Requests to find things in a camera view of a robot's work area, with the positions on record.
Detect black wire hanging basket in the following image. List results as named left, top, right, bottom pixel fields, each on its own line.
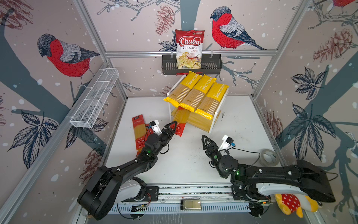
left=161, top=54, right=223, bottom=76

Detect yellow spaghetti bag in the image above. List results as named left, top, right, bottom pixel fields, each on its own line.
left=164, top=71, right=202, bottom=107
left=179, top=75, right=216, bottom=113
left=195, top=83, right=229, bottom=120

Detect yellow plush toy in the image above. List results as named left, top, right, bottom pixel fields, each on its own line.
left=275, top=194, right=319, bottom=218

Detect horizontal aluminium frame bar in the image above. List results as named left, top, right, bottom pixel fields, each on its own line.
left=105, top=49, right=279, bottom=58

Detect wooden two-tier shelf rack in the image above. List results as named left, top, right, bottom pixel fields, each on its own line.
left=167, top=75, right=229, bottom=133

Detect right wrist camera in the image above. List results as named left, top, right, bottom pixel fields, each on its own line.
left=219, top=135, right=235, bottom=150

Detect white mesh wall basket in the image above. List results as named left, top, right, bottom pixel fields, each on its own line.
left=70, top=68, right=119, bottom=128

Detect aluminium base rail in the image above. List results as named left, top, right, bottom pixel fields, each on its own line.
left=79, top=183, right=277, bottom=215

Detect red spaghetti box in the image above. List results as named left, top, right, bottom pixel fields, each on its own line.
left=174, top=107, right=191, bottom=137
left=145, top=124, right=154, bottom=141
left=132, top=114, right=147, bottom=155

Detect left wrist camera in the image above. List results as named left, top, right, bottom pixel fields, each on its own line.
left=150, top=120, right=162, bottom=135

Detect clear tape roll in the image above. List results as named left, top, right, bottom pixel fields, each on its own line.
left=259, top=149, right=280, bottom=167

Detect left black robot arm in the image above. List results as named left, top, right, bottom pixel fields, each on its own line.
left=77, top=121, right=177, bottom=220

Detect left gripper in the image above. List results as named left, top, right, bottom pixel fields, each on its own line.
left=153, top=121, right=176, bottom=156

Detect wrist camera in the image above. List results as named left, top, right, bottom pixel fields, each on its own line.
left=150, top=120, right=162, bottom=135
left=219, top=135, right=235, bottom=150

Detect Chuba cassava chips bag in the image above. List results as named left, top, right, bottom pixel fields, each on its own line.
left=175, top=29, right=205, bottom=69

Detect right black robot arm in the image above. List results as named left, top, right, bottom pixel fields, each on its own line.
left=201, top=135, right=336, bottom=203

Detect small glass container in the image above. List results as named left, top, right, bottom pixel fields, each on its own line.
left=180, top=199, right=202, bottom=211

